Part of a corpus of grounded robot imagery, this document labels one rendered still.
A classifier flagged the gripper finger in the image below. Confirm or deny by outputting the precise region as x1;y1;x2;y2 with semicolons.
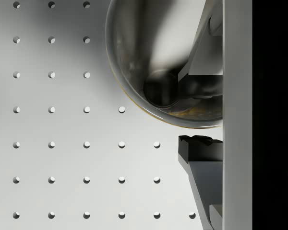
177;0;223;100
178;135;223;230

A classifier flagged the yellow mug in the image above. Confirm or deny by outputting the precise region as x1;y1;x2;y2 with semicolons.
105;0;223;129

